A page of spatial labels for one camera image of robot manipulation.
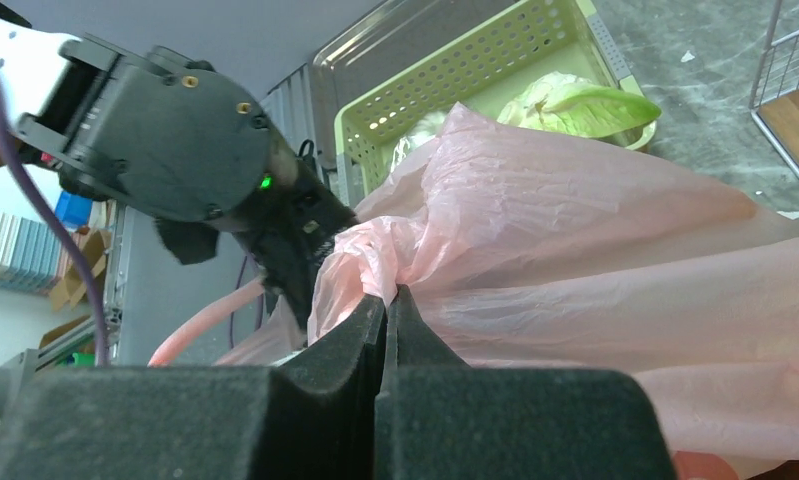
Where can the white wire wooden shelf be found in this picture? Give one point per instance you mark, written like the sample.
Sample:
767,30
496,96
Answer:
774,100

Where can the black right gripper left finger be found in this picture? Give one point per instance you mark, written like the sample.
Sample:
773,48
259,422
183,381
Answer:
311,418

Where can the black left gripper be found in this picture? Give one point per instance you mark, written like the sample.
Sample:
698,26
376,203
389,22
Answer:
292,220

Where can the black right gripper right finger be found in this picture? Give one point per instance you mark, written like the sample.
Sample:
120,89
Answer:
436,417

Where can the pink plastic bag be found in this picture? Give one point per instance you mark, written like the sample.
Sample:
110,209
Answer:
525,248

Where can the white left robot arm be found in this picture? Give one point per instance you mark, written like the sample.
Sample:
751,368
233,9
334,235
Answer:
172,138

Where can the green plastic basket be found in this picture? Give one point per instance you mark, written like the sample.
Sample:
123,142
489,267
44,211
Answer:
483,68

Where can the green cabbage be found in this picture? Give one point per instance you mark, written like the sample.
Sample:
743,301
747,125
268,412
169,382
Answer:
572,105

